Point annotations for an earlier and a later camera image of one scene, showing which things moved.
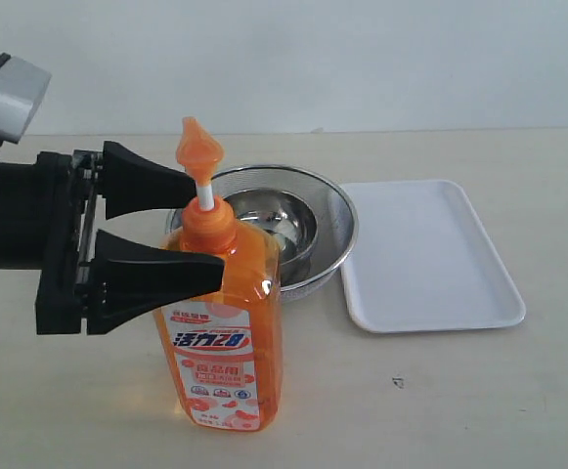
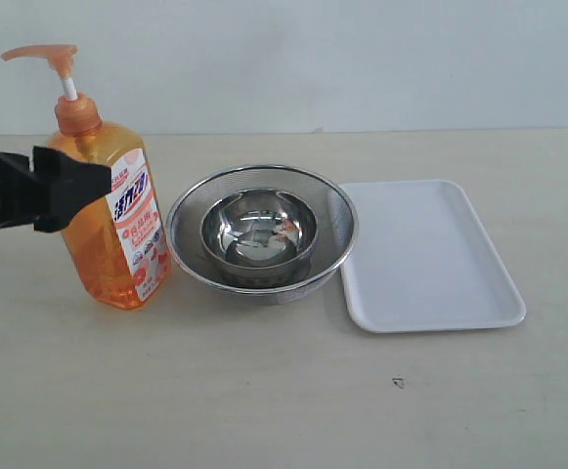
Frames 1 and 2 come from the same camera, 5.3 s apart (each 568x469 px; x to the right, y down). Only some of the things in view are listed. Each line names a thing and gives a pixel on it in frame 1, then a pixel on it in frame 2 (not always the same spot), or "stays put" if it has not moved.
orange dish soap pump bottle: x=222 y=359 -> x=115 y=252
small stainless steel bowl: x=289 y=218 stays put
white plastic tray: x=423 y=259 stays put
